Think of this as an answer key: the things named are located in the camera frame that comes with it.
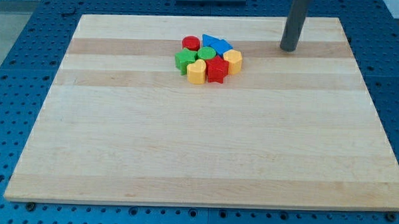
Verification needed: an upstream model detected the yellow heart block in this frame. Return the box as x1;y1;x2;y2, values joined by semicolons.
186;59;206;85

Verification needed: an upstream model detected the red star block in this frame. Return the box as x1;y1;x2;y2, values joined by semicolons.
205;55;229;84

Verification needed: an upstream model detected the green star block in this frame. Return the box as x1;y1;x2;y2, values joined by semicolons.
175;48;198;76

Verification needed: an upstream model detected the yellow hexagon block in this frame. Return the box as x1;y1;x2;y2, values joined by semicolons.
223;49;243;74

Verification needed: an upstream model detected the green cylinder block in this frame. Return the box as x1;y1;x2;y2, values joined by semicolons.
197;47;217;60

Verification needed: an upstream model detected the blue pentagon block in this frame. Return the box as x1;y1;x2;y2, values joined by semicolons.
210;40;233;57

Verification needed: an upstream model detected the red cylinder block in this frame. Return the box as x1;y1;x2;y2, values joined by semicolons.
182;36;201;51

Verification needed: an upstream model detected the blue triangle block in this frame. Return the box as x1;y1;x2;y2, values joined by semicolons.
202;35;219;47

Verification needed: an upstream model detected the wooden board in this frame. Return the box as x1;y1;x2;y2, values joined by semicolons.
4;15;399;211

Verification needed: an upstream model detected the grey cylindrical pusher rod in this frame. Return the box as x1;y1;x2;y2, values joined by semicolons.
280;0;311;52

